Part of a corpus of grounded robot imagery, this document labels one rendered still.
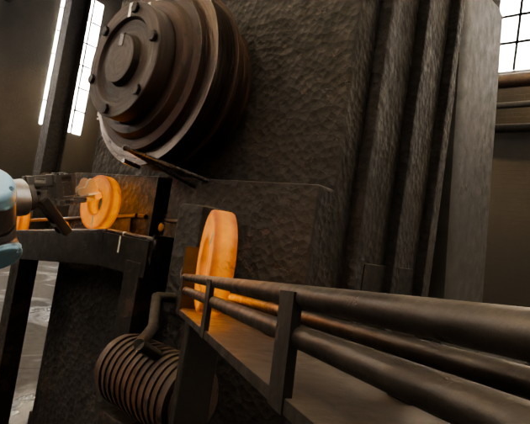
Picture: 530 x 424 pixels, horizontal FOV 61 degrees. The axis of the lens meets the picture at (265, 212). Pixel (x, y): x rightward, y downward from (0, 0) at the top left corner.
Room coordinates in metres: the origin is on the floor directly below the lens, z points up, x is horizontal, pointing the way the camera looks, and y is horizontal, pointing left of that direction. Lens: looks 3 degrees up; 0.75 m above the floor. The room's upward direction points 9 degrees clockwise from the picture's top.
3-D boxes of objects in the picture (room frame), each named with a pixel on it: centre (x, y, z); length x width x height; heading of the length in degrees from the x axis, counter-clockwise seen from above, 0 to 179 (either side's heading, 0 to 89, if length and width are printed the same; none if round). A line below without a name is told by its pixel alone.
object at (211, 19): (1.13, 0.31, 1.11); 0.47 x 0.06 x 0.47; 50
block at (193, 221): (0.99, 0.12, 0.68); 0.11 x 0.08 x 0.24; 140
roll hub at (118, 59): (1.06, 0.38, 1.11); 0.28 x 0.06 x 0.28; 50
